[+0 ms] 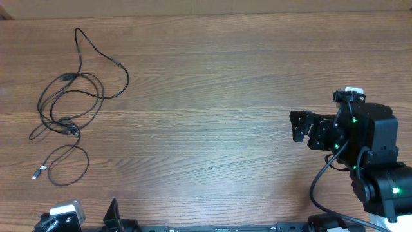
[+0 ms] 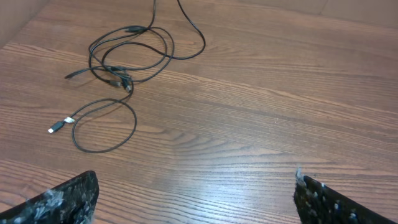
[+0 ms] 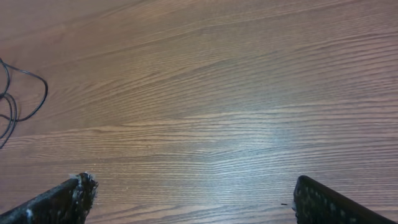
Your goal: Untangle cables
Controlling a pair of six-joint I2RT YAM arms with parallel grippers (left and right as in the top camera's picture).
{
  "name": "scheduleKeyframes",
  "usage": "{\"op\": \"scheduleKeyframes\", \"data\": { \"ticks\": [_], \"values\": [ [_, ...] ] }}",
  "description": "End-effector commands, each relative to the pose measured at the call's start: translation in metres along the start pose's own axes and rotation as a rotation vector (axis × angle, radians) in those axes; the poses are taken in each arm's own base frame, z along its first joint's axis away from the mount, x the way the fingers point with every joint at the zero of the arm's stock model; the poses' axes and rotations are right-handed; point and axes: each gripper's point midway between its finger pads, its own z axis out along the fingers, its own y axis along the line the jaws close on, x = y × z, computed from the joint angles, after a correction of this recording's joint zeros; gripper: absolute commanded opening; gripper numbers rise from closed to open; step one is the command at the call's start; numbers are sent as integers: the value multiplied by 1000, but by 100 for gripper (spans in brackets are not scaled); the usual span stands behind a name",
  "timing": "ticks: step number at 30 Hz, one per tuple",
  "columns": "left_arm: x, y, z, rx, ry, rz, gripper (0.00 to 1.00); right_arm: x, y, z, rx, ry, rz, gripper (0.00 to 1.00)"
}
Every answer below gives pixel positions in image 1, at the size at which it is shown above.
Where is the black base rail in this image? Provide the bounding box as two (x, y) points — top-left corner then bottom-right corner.
(140, 222), (366, 232)

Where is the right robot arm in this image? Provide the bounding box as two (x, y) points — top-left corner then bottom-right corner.
(290, 91), (411, 231)

